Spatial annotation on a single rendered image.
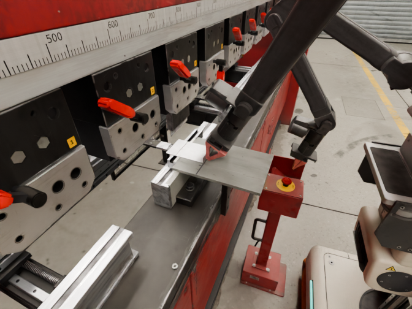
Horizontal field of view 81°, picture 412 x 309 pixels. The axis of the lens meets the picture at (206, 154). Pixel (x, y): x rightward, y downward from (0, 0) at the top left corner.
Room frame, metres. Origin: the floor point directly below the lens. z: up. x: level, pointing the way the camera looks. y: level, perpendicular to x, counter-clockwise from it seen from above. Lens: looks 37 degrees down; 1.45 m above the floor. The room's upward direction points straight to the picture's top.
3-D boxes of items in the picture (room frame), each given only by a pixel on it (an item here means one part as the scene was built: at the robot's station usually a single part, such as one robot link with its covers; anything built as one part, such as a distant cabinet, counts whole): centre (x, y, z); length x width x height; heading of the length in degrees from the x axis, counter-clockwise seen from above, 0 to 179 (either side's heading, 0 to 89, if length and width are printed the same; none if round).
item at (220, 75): (0.75, -0.04, 1.20); 0.04 x 0.02 x 0.10; 67
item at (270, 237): (0.74, -0.32, 0.39); 0.05 x 0.05 x 0.54; 71
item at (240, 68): (2.02, -0.11, 0.81); 0.64 x 0.08 x 0.14; 67
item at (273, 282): (0.73, -0.35, 0.06); 0.25 x 0.20 x 0.12; 71
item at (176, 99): (0.60, 0.09, 1.26); 0.15 x 0.09 x 0.17; 157
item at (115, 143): (0.42, 0.17, 1.26); 0.15 x 0.09 x 0.17; 157
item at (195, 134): (0.66, 0.07, 0.99); 0.20 x 0.03 x 0.03; 157
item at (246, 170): (0.57, -0.06, 1.00); 0.26 x 0.18 x 0.01; 67
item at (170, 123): (0.63, 0.08, 1.13); 0.10 x 0.02 x 0.10; 157
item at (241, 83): (1.79, -0.42, 0.92); 1.67 x 0.06 x 0.10; 157
